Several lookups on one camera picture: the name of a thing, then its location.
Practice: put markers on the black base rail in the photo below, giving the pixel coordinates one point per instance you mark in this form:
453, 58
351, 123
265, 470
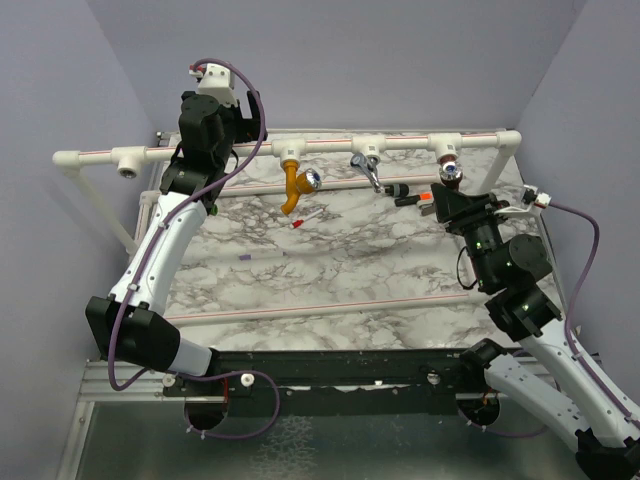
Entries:
337, 383

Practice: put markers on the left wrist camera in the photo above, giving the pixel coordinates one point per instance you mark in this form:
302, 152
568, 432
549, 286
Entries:
216, 81

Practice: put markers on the grey silver water faucet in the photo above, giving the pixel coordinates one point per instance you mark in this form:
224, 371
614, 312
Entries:
367, 165

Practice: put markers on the aluminium table frame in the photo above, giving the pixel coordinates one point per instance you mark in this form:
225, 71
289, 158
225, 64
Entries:
134, 431

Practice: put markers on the orange water faucet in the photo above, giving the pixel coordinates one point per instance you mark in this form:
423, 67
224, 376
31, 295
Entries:
298, 184

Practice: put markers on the brown water faucet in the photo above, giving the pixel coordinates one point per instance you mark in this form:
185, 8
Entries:
450, 172

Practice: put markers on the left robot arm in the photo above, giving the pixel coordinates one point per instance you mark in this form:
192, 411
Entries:
128, 324

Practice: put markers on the red white marker pen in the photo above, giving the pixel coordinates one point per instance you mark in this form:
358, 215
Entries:
299, 222

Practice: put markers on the purple white marker pen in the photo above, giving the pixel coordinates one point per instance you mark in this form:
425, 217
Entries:
261, 255

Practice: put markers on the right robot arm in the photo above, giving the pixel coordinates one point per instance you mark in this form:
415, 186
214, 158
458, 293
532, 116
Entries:
587, 410

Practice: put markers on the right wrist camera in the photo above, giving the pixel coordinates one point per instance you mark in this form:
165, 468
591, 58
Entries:
531, 203

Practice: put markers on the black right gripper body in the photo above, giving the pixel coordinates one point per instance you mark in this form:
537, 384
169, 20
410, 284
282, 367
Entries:
481, 229

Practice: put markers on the black orange highlighter marker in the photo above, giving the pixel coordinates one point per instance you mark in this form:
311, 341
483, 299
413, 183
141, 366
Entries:
423, 198

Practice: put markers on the dark grey hose nozzle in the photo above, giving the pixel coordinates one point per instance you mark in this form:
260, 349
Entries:
397, 190

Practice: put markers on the white pvc pipe frame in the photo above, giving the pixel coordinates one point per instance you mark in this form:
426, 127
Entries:
362, 249

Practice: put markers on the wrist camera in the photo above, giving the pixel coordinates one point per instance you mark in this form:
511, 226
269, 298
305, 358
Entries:
216, 81
531, 203

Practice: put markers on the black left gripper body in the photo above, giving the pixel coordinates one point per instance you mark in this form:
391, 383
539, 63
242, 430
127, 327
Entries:
239, 129

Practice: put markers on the beige mini stapler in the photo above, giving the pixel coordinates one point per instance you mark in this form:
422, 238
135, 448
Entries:
426, 210

